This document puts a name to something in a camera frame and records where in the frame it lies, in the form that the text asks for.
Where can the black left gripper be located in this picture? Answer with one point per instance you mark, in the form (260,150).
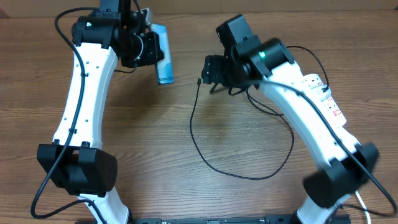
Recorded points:
(152,55)

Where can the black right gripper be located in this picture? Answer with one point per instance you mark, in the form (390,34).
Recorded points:
(212,71)

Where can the blue Galaxy smartphone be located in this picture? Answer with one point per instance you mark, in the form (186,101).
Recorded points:
(164,70)

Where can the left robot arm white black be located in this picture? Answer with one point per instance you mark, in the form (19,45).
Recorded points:
(110,35)

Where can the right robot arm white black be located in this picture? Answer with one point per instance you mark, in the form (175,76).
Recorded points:
(343,164)

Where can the white charger adapter plug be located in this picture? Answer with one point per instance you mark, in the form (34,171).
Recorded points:
(322,92)

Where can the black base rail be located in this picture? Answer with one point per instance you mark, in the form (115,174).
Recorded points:
(236,220)

